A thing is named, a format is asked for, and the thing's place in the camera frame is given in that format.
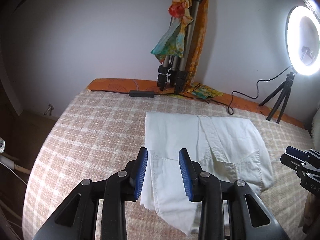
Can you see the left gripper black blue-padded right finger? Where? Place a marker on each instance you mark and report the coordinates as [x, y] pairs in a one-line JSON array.
[[190, 171]]

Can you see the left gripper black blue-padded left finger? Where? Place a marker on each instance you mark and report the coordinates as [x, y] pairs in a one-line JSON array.
[[136, 170]]

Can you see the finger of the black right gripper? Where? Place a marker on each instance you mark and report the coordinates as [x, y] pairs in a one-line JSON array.
[[295, 162]]

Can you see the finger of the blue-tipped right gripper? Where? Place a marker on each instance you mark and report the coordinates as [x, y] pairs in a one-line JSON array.
[[297, 152]]

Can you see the white cloth garment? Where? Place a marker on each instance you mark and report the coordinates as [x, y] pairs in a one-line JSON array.
[[229, 148]]

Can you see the person's right hand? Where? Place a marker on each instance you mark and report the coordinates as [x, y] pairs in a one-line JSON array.
[[311, 212]]

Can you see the green striped white pillow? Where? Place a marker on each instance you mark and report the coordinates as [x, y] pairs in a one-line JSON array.
[[315, 128]]

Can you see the pink plaid bed blanket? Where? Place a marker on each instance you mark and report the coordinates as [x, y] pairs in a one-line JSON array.
[[99, 132]]

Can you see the colourful floral scarf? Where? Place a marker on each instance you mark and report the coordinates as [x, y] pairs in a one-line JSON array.
[[185, 30]]

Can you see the black inline cable controller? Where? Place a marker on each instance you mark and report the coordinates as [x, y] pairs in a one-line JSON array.
[[141, 94]]

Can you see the white ring light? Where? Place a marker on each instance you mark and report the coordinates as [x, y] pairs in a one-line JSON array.
[[302, 40]]

